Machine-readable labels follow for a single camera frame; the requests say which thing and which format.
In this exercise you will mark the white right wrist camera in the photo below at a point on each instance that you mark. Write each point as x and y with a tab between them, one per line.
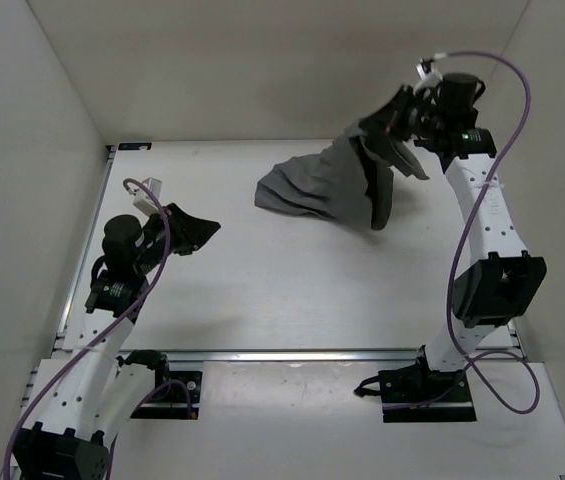
429	75

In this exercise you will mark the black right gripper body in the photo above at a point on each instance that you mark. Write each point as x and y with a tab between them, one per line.
424	121

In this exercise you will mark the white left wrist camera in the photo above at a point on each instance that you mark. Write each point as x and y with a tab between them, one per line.
142	197

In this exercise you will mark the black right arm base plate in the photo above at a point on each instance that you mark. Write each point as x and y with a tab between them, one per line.
418	394

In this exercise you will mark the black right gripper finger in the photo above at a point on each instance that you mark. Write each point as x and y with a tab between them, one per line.
394	153
384	122

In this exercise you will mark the dark label sticker left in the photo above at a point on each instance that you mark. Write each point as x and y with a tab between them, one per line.
134	146

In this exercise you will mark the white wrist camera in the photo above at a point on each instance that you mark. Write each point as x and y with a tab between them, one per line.
142	197
429	75

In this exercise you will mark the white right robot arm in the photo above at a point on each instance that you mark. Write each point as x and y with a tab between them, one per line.
502	276

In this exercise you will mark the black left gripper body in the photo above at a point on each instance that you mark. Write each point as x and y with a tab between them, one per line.
151	251

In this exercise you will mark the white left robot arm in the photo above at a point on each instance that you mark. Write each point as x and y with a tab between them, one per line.
98	389

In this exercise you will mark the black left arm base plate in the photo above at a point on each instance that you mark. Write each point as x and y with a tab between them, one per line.
177	392

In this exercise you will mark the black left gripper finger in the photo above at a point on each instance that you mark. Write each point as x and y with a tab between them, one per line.
180	223
195	233

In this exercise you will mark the grey pleated skirt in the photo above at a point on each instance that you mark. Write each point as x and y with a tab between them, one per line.
342	183

